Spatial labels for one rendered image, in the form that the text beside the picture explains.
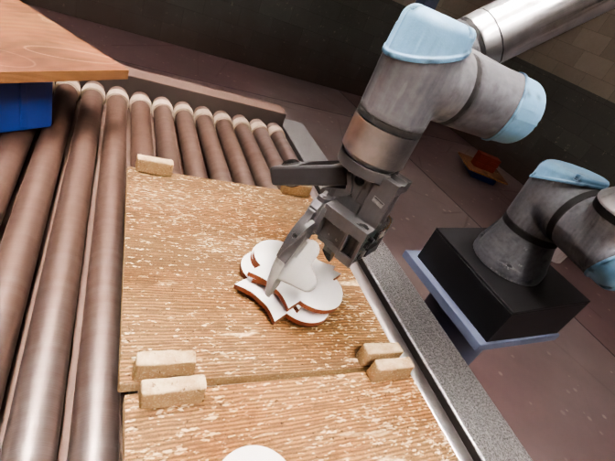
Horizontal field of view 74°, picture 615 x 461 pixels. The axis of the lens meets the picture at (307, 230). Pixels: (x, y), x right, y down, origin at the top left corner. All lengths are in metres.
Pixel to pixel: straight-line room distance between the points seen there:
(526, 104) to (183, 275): 0.45
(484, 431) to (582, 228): 0.36
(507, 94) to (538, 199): 0.41
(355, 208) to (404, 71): 0.16
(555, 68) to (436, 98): 5.74
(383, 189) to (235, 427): 0.29
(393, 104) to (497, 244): 0.54
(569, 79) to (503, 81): 5.55
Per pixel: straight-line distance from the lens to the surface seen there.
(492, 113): 0.47
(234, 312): 0.53
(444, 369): 0.67
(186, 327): 0.50
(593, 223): 0.78
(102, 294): 0.55
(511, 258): 0.90
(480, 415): 0.65
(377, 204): 0.45
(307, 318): 0.54
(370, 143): 0.43
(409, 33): 0.41
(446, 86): 0.43
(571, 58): 6.10
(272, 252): 0.59
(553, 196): 0.84
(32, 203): 0.68
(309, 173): 0.49
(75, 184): 0.72
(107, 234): 0.63
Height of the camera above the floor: 1.32
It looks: 32 degrees down
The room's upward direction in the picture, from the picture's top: 25 degrees clockwise
